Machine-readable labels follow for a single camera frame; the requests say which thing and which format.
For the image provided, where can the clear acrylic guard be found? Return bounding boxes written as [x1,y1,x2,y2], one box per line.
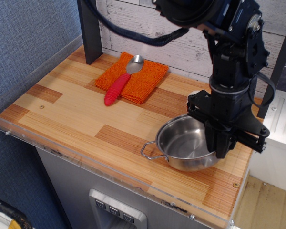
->
[0,36,252,229]

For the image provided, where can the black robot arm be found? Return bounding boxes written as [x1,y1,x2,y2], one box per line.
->
[153,0,270,159]

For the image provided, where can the silver dispenser panel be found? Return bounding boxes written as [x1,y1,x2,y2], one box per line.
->
[89,189,148,229]

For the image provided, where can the black yellow object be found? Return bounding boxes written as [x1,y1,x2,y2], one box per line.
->
[0,200,34,229]

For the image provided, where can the left dark grey post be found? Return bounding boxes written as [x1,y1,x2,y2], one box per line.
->
[77,0,103,65]

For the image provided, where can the red handled metal spoon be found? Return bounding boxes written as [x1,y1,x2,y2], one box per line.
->
[104,55,144,106]

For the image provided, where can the black cable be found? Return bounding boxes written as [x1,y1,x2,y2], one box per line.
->
[82,0,189,47]

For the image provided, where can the white ridged box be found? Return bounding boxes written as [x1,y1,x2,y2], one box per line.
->
[249,90,286,191]

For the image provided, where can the white rice ball toy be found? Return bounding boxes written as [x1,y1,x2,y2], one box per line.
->
[186,90,210,108]

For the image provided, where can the dark grey post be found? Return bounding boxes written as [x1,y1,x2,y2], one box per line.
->
[257,35,286,119]
[77,0,103,65]

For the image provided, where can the orange knitted cloth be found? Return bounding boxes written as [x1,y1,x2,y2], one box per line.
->
[95,52,169,104]

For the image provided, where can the small metal pot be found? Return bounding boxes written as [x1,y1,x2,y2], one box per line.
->
[141,114,220,172]

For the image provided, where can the right dark grey post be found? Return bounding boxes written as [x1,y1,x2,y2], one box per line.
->
[257,35,286,119]

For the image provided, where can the grey toy fridge cabinet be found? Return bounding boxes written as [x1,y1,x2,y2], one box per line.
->
[37,149,206,229]

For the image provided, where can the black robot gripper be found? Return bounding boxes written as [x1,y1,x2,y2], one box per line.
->
[187,84,270,159]

